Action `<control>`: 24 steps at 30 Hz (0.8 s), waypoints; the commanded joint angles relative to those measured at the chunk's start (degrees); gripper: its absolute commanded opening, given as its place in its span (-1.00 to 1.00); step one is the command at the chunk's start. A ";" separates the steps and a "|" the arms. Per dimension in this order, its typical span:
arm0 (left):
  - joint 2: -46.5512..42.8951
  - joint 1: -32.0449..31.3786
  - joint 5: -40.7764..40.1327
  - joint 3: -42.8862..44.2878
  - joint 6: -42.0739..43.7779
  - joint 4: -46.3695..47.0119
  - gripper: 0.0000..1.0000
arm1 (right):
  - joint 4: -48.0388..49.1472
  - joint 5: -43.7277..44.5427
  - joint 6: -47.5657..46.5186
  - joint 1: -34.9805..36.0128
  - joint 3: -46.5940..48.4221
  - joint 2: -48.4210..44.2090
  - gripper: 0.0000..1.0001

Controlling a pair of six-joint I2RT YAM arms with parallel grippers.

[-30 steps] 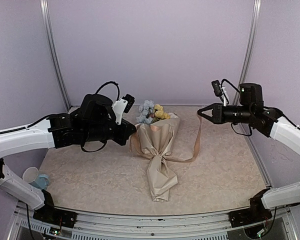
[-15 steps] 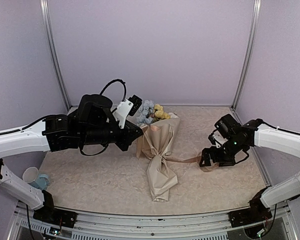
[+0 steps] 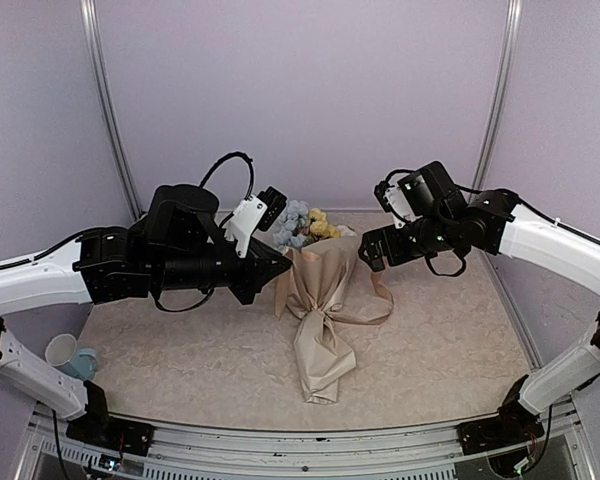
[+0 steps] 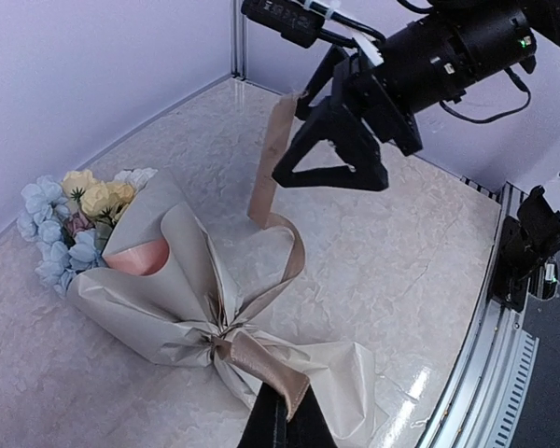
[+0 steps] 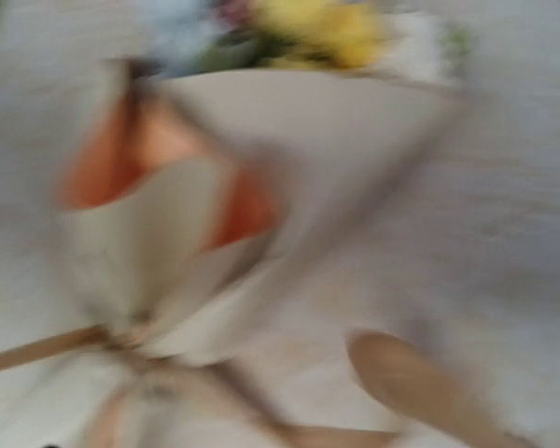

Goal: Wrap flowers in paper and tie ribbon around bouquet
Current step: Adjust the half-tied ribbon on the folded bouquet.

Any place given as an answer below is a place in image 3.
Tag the white fake rose stem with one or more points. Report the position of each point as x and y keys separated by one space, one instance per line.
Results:
x=346 y=231

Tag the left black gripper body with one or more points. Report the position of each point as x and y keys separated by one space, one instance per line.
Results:
x=188 y=271

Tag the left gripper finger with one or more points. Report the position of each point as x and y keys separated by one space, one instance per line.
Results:
x=246 y=288
x=265 y=262

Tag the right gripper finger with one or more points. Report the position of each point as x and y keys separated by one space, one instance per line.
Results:
x=374 y=262
x=364 y=250

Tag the white paper cup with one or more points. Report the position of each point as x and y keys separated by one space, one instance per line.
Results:
x=61 y=352

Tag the pink wrapping paper sheet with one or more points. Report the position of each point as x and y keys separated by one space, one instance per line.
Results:
x=313 y=290

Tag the right aluminium corner post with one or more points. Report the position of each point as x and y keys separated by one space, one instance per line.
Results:
x=498 y=101

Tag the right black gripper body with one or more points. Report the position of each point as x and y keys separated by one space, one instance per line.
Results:
x=434 y=235

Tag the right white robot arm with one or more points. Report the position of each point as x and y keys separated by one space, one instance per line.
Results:
x=500 y=222

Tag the blue fake flower stem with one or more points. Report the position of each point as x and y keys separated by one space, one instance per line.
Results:
x=290 y=226

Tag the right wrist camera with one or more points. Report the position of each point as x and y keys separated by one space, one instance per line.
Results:
x=392 y=199

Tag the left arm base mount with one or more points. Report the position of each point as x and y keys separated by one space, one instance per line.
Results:
x=98 y=428

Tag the aluminium corner post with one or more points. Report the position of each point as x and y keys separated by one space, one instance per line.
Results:
x=88 y=10
x=498 y=101

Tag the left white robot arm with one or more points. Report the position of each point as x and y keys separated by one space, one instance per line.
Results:
x=95 y=266

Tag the front aluminium rail frame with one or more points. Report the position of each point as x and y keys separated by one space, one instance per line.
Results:
x=180 y=451

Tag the light blue mug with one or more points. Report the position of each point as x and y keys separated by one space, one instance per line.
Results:
x=83 y=364

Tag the yellow fake flower stem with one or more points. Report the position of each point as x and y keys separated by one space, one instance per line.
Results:
x=319 y=228

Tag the left aluminium corner post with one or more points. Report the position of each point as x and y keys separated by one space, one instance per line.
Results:
x=88 y=10

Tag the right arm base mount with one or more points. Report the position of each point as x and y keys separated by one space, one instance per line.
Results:
x=511 y=425

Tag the brown ribbon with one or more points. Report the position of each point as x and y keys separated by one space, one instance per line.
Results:
x=364 y=302

